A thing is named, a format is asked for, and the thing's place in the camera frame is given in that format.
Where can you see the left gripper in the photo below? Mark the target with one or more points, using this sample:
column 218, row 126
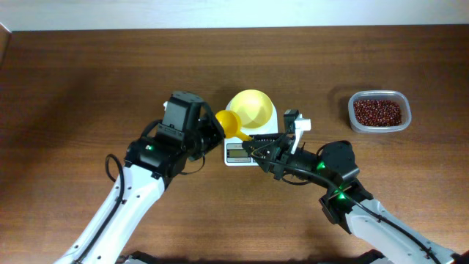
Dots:
column 215, row 133

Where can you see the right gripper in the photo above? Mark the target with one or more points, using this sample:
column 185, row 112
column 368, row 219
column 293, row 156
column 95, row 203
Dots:
column 277, row 149

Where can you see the yellow measuring scoop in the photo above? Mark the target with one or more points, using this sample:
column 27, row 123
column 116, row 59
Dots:
column 231, row 124

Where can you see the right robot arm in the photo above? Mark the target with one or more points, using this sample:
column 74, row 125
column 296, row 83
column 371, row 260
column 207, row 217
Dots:
column 346, row 202

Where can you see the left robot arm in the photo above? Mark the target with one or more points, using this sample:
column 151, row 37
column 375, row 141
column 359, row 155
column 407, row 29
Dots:
column 187, row 132

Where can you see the white digital kitchen scale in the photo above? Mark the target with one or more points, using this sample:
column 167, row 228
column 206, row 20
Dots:
column 235, row 155

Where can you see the yellow plastic bowl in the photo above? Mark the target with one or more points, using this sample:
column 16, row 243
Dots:
column 253, row 107

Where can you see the clear plastic container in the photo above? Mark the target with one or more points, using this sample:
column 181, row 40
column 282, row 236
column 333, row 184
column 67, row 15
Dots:
column 394, row 96

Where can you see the red adzuki beans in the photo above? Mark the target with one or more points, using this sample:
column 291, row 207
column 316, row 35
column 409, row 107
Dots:
column 377, row 113

